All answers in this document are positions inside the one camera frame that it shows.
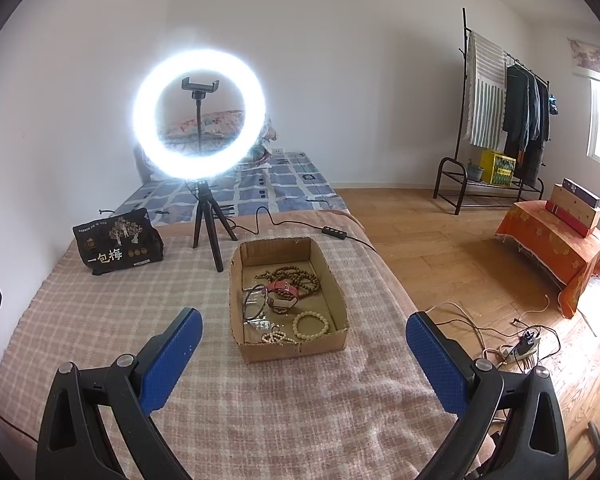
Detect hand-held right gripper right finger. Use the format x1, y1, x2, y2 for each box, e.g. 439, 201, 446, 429
406, 311, 570, 480

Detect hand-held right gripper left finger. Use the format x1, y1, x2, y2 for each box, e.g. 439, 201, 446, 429
35, 307, 204, 480

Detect blue bangle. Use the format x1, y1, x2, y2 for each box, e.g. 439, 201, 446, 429
243, 285, 269, 322

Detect white pearl necklace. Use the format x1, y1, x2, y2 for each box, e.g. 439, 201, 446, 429
260, 327, 299, 347

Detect cardboard box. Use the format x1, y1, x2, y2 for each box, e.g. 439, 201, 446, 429
228, 236, 350, 365

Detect brown wooden bead necklace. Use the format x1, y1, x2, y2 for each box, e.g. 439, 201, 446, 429
254, 266, 323, 299

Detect beige plaid blanket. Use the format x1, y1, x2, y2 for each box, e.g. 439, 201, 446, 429
0, 210, 481, 480

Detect white power strip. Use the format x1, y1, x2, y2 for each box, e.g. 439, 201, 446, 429
500, 330, 541, 364

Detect black snack bag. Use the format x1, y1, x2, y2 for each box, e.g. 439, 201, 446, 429
72, 207, 165, 277

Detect orange cloth covered table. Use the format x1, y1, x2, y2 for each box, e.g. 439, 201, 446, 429
495, 200, 600, 319

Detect red flat box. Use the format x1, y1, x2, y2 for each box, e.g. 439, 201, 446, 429
545, 200, 597, 239

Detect yellow box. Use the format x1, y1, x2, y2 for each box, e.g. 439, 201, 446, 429
480, 149, 517, 186

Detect light wooden box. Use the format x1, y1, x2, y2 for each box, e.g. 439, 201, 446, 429
550, 183, 600, 231

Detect blue checked bedsheet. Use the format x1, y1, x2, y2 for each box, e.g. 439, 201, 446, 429
112, 151, 349, 229

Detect dark long box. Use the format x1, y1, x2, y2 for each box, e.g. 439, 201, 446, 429
562, 177, 600, 210

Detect floral pillow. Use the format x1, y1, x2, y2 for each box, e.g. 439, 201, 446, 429
160, 110, 281, 164

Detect black clothes rack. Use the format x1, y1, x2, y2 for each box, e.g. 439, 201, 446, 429
433, 7, 551, 216

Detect striped hanging cloth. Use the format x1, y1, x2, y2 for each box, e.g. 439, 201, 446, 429
467, 30, 509, 151

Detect dark hanging clothes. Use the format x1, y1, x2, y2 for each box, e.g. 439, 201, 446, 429
502, 62, 554, 186

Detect black phone holder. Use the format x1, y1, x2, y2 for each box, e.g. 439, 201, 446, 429
181, 76, 221, 181

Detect patterned window valance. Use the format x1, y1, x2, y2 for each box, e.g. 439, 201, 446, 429
567, 37, 600, 81

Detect white floor cable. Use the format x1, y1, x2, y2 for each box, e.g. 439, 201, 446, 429
425, 295, 564, 366

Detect beige bead bracelet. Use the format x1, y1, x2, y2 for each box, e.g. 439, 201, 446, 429
292, 311, 330, 340

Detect red strap watch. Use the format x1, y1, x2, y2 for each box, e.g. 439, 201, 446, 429
265, 280, 301, 314

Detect white ring light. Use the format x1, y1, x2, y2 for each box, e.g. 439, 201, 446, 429
132, 49, 270, 181

